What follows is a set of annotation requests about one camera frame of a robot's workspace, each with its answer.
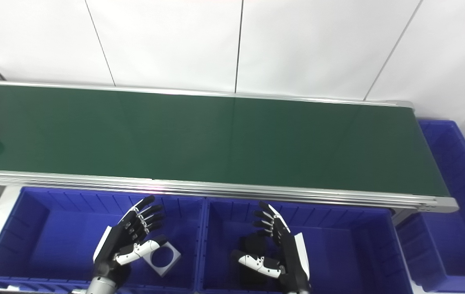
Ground green conveyor belt aluminium frame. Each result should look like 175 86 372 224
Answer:
0 80 459 214

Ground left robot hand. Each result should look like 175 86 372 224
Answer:
93 195 168 282

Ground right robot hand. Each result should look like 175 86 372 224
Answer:
231 200 311 294

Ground blue plastic bin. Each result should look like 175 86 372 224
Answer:
198 197 414 294
0 187 205 294
396 119 465 292

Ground black cylinder part square base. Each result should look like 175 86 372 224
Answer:
238 234 274 287

